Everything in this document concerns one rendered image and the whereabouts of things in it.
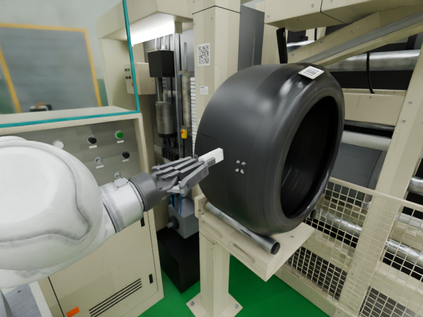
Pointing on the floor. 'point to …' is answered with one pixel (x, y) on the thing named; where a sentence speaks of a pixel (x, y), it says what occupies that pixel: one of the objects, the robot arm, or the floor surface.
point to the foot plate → (194, 305)
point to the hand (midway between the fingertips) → (211, 158)
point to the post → (220, 34)
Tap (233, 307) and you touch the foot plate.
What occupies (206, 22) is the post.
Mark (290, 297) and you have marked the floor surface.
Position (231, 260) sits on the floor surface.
